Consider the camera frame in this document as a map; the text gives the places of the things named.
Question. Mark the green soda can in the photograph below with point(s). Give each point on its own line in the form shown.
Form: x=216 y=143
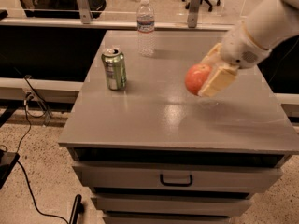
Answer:
x=114 y=65

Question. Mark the black bag behind glass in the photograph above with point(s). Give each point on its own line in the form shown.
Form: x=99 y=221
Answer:
x=67 y=9

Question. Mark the metal rail post middle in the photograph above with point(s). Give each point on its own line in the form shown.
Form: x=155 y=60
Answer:
x=193 y=13

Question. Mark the black stand foot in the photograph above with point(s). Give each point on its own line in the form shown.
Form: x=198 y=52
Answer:
x=78 y=208

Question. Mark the metal rail post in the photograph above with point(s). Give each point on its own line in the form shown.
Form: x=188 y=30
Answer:
x=193 y=13
x=84 y=11

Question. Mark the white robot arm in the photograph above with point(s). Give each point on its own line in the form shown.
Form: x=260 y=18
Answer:
x=270 y=23

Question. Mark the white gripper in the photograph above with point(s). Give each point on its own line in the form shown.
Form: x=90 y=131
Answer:
x=240 y=49

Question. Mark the red orange apple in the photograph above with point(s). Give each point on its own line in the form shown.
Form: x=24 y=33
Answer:
x=196 y=76

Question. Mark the black device on floor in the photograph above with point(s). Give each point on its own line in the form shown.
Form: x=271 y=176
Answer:
x=7 y=163

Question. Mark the clear plastic water bottle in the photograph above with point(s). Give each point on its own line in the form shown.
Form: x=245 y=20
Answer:
x=145 y=28

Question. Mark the metal rail post left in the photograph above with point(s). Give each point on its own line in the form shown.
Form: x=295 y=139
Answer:
x=84 y=11

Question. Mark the grey drawer cabinet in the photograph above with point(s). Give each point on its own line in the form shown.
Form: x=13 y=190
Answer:
x=233 y=144

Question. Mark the black drawer handle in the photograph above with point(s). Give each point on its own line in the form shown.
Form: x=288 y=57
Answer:
x=175 y=181

